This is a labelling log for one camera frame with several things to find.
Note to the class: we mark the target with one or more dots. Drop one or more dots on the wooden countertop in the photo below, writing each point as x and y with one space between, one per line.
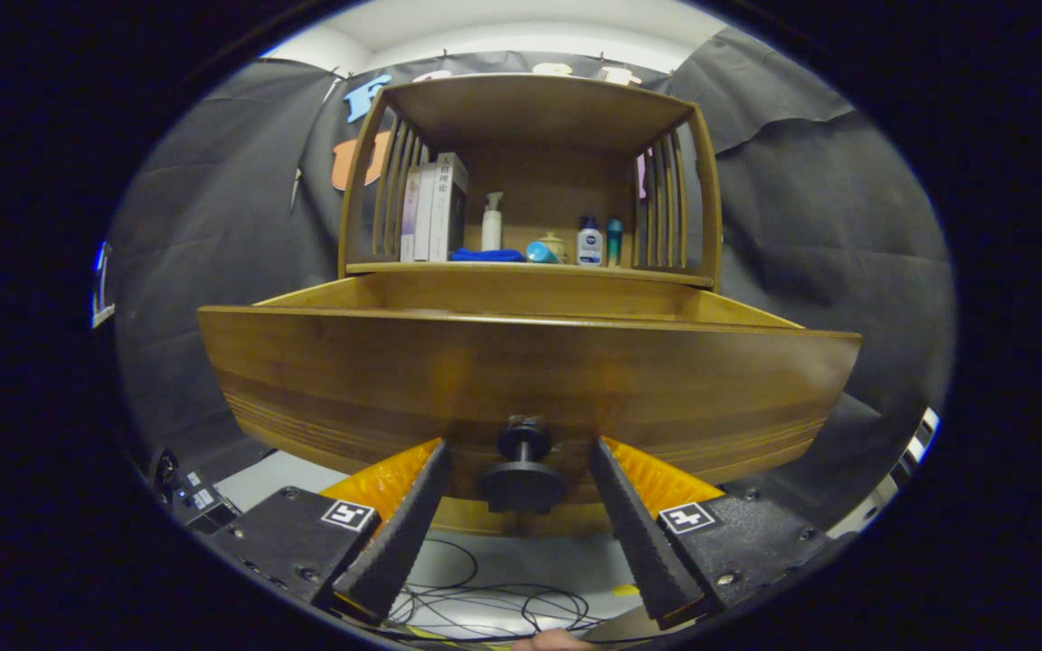
639 272

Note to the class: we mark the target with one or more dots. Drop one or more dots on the wooden cabinet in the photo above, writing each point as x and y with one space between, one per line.
539 108

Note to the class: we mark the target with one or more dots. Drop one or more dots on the white bottle with blue cap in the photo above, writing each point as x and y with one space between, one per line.
589 246

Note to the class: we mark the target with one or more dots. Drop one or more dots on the white pump bottle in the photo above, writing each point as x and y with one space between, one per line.
491 231

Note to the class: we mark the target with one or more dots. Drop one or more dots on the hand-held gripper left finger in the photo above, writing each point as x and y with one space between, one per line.
394 538

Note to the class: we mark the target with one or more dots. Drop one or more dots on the blue folded cloth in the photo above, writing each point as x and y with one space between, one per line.
485 256

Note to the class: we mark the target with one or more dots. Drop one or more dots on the white and blue cosmetic tube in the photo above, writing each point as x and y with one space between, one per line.
539 253

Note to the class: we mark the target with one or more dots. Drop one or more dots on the beige lidded ceramic cup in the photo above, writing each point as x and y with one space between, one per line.
557 242

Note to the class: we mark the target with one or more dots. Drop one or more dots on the teal slim bottle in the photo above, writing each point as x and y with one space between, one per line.
614 242

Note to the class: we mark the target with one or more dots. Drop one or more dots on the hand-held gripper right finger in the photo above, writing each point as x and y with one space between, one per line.
643 538

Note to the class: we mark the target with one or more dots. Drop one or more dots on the thin pink spine book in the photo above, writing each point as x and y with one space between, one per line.
410 217

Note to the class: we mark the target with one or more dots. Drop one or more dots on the yellow floor tape piece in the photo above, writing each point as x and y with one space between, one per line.
625 590

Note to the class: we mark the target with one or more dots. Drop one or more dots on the thin white book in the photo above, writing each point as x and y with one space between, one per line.
425 217

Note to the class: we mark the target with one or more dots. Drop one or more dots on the black power strip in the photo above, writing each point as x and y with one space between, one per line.
200 497

